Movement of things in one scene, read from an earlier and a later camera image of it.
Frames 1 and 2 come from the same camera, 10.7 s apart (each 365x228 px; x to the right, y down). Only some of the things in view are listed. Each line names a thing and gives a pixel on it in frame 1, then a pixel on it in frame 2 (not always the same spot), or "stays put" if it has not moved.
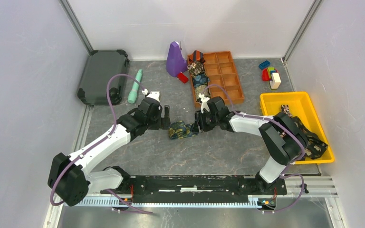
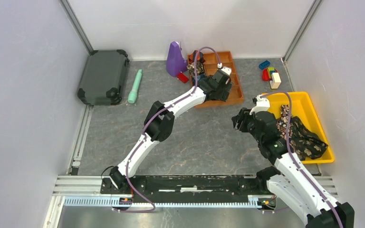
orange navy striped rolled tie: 197,55 stays put
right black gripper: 199,118 -> 237,119
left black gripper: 165,121 -> 223,96
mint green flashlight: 132,94 stays put
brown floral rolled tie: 196,68 stays put
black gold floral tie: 315,147 stays put
